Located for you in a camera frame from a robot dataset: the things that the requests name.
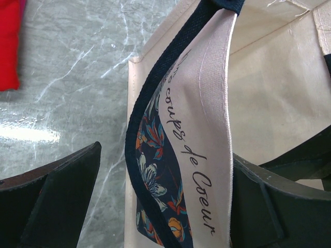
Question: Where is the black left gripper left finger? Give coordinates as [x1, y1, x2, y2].
[1, 142, 101, 247]

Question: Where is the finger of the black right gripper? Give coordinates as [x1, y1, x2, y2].
[260, 127, 330, 181]

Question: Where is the red folded cloth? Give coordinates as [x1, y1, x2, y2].
[0, 0, 26, 91]

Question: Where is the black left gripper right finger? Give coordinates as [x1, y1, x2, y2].
[230, 154, 330, 247]

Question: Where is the beige canvas tote bag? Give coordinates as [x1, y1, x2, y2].
[124, 1, 330, 247]

